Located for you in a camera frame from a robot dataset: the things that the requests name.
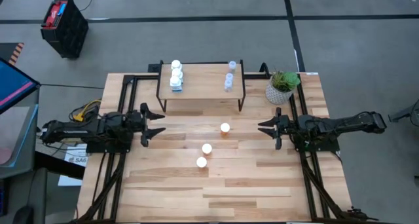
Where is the black crate with red item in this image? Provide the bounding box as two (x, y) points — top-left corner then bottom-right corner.
(40, 0), (90, 60)

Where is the wooden shelf black metal frame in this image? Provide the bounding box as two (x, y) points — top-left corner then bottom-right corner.
(155, 59), (247, 113)

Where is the grey equipment cart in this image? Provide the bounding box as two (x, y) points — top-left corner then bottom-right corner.
(0, 86), (41, 179)

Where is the white paper label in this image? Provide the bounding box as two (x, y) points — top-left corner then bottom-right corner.
(62, 144), (89, 168)

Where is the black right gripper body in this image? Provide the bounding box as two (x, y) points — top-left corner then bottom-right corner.
(280, 114), (301, 142)

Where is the black aluminium rig frame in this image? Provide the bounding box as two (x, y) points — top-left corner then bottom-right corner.
(244, 62), (380, 223)
(70, 64), (161, 223)

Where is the black yellow striped floor mat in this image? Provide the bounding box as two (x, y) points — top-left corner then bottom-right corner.
(0, 42), (26, 66)

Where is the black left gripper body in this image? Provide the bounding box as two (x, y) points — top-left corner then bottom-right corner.
(126, 109), (145, 143)

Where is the succulent in patterned white pot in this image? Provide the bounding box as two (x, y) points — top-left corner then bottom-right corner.
(264, 69), (301, 105)

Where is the yellow cable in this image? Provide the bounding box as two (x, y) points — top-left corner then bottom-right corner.
(73, 99), (102, 122)

